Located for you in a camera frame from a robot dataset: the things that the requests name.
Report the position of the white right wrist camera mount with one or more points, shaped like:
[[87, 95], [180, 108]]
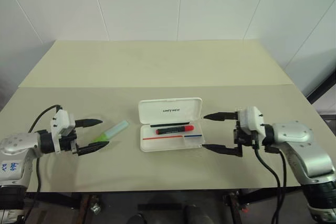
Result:
[[252, 120]]

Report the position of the white hard pencil case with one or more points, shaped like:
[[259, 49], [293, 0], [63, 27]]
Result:
[[168, 110]]

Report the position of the black metal rack frame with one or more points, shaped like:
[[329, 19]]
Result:
[[324, 85]]

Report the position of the green capped translucent marker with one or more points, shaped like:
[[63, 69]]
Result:
[[113, 132]]

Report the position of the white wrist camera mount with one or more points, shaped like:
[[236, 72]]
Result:
[[61, 120], [252, 120]]

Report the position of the red marker with black label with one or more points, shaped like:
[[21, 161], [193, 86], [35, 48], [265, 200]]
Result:
[[185, 129]]

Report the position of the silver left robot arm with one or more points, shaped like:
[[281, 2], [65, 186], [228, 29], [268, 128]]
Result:
[[15, 144]]

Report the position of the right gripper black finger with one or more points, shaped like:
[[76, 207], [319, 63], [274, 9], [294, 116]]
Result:
[[223, 116], [225, 150]]

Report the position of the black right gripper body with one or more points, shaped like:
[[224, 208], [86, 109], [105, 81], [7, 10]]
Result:
[[244, 138]]

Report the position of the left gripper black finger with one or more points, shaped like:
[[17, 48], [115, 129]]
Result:
[[89, 122], [92, 148]]

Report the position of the black metal table frame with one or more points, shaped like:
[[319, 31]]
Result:
[[68, 199]]

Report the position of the thin black pen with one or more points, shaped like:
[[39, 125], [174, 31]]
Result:
[[170, 123]]

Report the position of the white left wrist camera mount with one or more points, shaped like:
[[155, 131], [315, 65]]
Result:
[[61, 120]]

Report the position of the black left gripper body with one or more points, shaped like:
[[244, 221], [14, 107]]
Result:
[[68, 143]]

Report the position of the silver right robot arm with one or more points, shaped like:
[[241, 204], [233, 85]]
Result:
[[307, 150]]

